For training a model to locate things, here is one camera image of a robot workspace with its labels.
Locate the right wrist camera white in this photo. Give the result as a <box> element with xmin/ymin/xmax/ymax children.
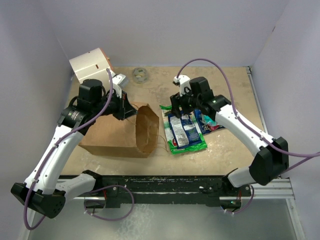
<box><xmin>173</xmin><ymin>74</ymin><xmax>191</xmax><ymax>97</ymax></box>

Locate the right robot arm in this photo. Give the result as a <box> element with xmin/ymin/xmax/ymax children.
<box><xmin>170</xmin><ymin>75</ymin><xmax>289</xmax><ymax>196</ymax></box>

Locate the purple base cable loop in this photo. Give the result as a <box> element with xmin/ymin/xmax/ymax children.
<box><xmin>83</xmin><ymin>184</ymin><xmax>136</xmax><ymax>222</ymax></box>

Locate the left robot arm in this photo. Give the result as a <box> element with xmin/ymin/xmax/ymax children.
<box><xmin>10</xmin><ymin>75</ymin><xmax>138</xmax><ymax>219</ymax></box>

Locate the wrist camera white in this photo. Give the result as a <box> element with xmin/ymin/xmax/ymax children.
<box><xmin>173</xmin><ymin>74</ymin><xmax>191</xmax><ymax>97</ymax></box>
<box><xmin>111</xmin><ymin>71</ymin><xmax>129</xmax><ymax>98</ymax></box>

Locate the blue white snack packet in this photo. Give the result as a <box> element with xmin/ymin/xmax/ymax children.
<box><xmin>168</xmin><ymin>113</ymin><xmax>202</xmax><ymax>149</ymax></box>

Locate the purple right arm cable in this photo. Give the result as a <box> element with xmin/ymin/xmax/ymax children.
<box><xmin>176</xmin><ymin>58</ymin><xmax>320</xmax><ymax>158</ymax></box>

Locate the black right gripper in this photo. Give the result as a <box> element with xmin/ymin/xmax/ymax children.
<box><xmin>169</xmin><ymin>86</ymin><xmax>201</xmax><ymax>119</ymax></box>

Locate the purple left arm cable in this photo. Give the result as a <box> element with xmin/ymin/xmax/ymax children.
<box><xmin>23</xmin><ymin>67</ymin><xmax>114</xmax><ymax>231</ymax></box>

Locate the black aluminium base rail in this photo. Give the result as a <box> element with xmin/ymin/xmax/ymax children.
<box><xmin>76</xmin><ymin>170</ymin><xmax>294</xmax><ymax>212</ymax></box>

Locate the white cylindrical container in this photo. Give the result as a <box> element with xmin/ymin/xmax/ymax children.
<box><xmin>69</xmin><ymin>47</ymin><xmax>116</xmax><ymax>86</ymax></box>

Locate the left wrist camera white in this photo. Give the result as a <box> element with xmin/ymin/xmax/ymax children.
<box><xmin>111</xmin><ymin>71</ymin><xmax>129</xmax><ymax>98</ymax></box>

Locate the teal snack packet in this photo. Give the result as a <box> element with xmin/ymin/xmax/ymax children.
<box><xmin>202</xmin><ymin>114</ymin><xmax>217</xmax><ymax>127</ymax></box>

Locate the green snack packet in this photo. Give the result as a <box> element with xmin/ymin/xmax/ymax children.
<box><xmin>159</xmin><ymin>105</ymin><xmax>207</xmax><ymax>155</ymax></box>

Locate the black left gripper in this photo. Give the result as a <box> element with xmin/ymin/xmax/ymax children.
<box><xmin>92</xmin><ymin>89</ymin><xmax>138</xmax><ymax>121</ymax></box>

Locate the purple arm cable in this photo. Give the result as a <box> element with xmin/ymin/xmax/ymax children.
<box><xmin>176</xmin><ymin>58</ymin><xmax>320</xmax><ymax>158</ymax></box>
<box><xmin>23</xmin><ymin>67</ymin><xmax>114</xmax><ymax>231</ymax></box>

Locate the brown paper bag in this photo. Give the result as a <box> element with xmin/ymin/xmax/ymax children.
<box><xmin>78</xmin><ymin>102</ymin><xmax>160</xmax><ymax>158</ymax></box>

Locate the clear plastic tape roll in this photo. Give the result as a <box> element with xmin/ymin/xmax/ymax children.
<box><xmin>132</xmin><ymin>67</ymin><xmax>148</xmax><ymax>84</ymax></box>

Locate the blue chips bag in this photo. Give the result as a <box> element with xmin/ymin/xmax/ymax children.
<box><xmin>193</xmin><ymin>109</ymin><xmax>224</xmax><ymax>135</ymax></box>

